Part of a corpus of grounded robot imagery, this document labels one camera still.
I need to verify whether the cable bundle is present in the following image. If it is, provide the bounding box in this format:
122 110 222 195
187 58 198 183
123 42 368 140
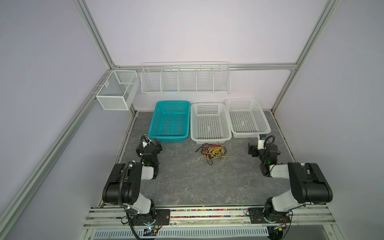
195 142 229 166

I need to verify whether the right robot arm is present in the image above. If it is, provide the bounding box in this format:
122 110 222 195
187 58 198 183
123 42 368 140
248 142 333 223

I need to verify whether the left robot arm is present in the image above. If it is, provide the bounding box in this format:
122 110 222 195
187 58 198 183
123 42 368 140
102 140 162 225

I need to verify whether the teal plastic basket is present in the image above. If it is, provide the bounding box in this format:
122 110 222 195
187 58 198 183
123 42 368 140
148 101 191 142

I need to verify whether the right white plastic basket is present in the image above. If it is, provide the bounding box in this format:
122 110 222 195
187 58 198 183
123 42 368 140
225 98 271 138

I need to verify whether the white plastic basket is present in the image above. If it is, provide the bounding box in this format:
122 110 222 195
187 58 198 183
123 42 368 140
225 98 271 138
190 102 232 145

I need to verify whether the middle white plastic basket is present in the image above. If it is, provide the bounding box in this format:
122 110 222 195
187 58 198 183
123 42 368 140
190 102 232 145

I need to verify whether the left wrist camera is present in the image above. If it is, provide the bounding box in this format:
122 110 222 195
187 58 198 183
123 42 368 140
141 134 152 148

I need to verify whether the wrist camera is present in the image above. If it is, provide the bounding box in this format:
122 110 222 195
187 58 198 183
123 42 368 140
258 134 267 150
141 134 152 148

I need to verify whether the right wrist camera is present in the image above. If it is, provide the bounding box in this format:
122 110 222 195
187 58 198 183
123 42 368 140
258 134 267 150

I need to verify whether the white mesh wall box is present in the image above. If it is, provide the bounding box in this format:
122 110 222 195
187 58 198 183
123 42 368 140
96 70 140 111

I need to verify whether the white wire wall shelf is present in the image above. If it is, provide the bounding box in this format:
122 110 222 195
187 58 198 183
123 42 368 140
141 62 232 95

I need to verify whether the front aluminium rail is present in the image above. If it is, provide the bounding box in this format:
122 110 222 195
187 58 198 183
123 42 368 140
83 205 336 229

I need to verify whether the white slotted cable duct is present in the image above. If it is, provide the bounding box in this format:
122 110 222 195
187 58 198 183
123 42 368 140
93 226 269 240

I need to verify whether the aluminium cage frame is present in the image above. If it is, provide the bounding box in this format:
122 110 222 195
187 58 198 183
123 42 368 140
1 1 340 240

